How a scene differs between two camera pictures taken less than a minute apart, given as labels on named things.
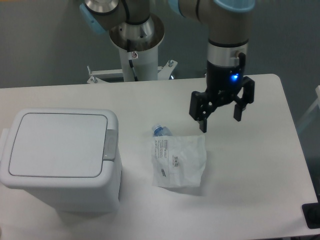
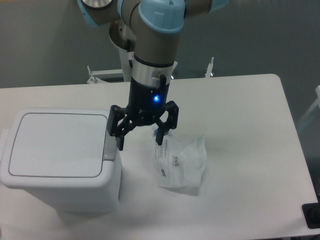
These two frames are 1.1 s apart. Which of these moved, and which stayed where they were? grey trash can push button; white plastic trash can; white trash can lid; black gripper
Moved: black gripper
Stayed: grey trash can push button; white plastic trash can; white trash can lid
